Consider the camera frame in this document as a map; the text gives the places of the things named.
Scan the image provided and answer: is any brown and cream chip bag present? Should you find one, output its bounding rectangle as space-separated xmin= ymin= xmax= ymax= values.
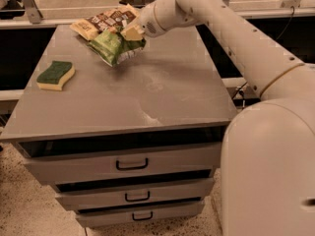
xmin=70 ymin=4 xmax=139 ymax=41

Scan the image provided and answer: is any grey drawer cabinet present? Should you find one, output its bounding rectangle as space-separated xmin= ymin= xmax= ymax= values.
xmin=1 ymin=26 xmax=236 ymax=215

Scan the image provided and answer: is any grey drawer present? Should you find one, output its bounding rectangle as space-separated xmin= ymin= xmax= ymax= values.
xmin=56 ymin=178 xmax=214 ymax=211
xmin=76 ymin=200 xmax=205 ymax=228
xmin=25 ymin=142 xmax=221 ymax=185

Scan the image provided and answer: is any green jalapeno chip bag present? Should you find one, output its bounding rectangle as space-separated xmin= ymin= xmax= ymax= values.
xmin=88 ymin=27 xmax=146 ymax=67

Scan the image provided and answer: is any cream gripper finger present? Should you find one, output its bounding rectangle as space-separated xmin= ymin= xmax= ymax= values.
xmin=121 ymin=24 xmax=144 ymax=41

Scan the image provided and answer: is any middle grey drawer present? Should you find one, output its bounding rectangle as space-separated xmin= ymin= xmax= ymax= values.
xmin=56 ymin=178 xmax=214 ymax=211

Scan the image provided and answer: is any grey metal railing frame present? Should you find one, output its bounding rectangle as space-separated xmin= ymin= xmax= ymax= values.
xmin=0 ymin=0 xmax=315 ymax=30

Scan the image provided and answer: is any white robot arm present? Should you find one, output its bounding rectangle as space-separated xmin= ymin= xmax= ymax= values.
xmin=130 ymin=0 xmax=315 ymax=236

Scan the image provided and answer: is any bottom grey drawer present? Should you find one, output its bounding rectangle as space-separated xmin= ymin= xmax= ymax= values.
xmin=76 ymin=200 xmax=205 ymax=228

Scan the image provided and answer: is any top grey drawer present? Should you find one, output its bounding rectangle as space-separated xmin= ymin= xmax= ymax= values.
xmin=25 ymin=142 xmax=221 ymax=185

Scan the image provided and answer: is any green and yellow sponge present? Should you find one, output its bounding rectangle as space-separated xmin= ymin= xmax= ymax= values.
xmin=36 ymin=61 xmax=75 ymax=91

